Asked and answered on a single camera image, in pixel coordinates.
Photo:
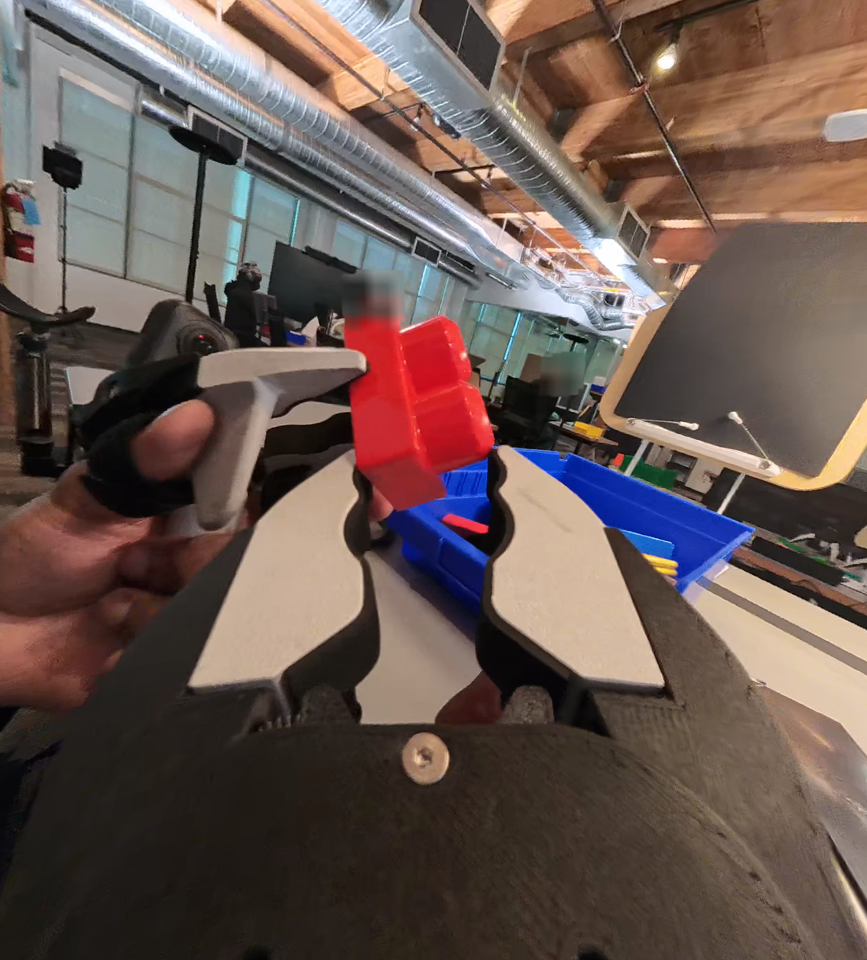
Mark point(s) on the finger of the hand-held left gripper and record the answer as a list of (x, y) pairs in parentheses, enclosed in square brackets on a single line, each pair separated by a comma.
[(313, 415), (291, 369)]

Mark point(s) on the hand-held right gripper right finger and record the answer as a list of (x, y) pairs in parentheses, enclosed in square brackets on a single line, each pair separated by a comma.
[(561, 592)]

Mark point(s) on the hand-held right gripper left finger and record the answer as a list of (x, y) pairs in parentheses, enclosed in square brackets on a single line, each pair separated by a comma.
[(291, 592)]

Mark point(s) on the red plastic block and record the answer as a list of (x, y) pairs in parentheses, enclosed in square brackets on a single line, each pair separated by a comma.
[(411, 412)]

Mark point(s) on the person's left hand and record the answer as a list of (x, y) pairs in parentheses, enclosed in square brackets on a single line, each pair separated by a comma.
[(43, 600)]

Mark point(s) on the large black monitor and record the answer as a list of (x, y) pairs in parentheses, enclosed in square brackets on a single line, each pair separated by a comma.
[(306, 285)]

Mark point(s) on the blue flat piece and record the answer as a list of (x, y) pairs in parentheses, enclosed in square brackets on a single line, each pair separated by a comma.
[(647, 541)]

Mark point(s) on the blue plastic bin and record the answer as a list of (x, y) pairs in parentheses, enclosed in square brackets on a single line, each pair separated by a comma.
[(628, 517)]

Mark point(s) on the small red flat piece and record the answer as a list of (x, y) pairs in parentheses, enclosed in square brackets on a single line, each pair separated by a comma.
[(466, 523)]

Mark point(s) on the black floor lamp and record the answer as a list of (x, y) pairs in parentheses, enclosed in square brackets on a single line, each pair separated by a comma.
[(197, 202)]

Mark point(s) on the dark saddle stand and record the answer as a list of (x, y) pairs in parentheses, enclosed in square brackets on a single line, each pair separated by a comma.
[(32, 375)]

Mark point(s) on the black light stand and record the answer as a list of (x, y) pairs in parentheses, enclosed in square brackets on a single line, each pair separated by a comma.
[(63, 210)]

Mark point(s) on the red fire extinguisher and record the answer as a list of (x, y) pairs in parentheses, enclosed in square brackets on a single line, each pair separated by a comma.
[(18, 221)]

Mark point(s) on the tilted black table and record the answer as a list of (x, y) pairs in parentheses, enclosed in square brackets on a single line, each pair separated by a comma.
[(778, 345)]

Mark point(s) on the ceiling track light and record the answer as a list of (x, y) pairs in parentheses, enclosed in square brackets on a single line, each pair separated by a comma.
[(667, 56)]

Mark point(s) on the white ceiling access point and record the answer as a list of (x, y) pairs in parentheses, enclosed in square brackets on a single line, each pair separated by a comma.
[(851, 125)]

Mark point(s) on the silver ventilation duct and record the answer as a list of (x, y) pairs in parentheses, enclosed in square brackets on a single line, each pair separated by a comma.
[(538, 142), (253, 97)]

